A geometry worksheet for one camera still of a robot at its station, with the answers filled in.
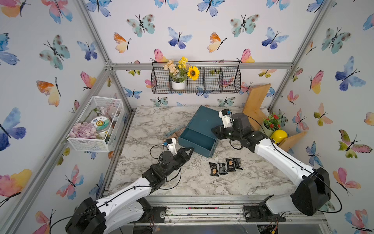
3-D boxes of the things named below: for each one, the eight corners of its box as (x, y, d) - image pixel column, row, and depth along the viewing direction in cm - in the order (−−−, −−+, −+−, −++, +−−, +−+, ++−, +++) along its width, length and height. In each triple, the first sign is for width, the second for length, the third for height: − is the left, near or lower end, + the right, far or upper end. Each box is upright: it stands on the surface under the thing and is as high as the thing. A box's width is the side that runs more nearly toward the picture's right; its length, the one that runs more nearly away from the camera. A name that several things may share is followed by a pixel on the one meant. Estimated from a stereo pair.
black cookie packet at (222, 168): (219, 174, 89) (219, 173, 88) (217, 163, 93) (218, 162, 92) (226, 174, 89) (227, 173, 88) (225, 163, 93) (226, 162, 92)
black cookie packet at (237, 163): (234, 169, 91) (235, 168, 89) (232, 160, 95) (233, 158, 93) (241, 169, 91) (242, 168, 89) (239, 160, 95) (240, 158, 93)
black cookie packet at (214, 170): (210, 176, 89) (210, 175, 87) (209, 163, 94) (209, 162, 92) (218, 176, 89) (218, 175, 87) (217, 163, 94) (217, 162, 92)
